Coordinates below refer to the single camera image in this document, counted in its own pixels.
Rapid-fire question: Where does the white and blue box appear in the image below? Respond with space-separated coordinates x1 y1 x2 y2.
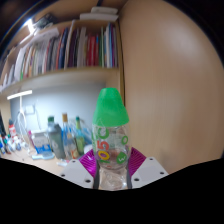
32 131 51 155

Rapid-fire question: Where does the light blue hair brush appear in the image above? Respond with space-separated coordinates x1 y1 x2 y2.
36 151 56 161

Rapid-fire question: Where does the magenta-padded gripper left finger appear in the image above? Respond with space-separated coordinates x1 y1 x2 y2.
59 148 100 190

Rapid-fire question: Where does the white wall socket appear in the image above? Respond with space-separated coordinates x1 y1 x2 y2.
23 104 36 116

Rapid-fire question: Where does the white light bar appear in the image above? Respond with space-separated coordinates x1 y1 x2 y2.
6 89 34 101

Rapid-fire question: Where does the clear bottle with green cap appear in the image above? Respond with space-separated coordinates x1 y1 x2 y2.
91 87 131 192

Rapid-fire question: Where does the glass bottle with green cap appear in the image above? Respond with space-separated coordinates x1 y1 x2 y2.
74 115 86 156

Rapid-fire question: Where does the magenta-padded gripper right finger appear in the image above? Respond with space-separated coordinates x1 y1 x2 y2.
127 147 170 190

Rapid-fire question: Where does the wooden shelf unit with books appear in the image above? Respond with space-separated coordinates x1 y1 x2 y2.
0 4 127 104

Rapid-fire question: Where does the red and white canister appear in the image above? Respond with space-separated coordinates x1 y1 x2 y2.
7 119 17 136

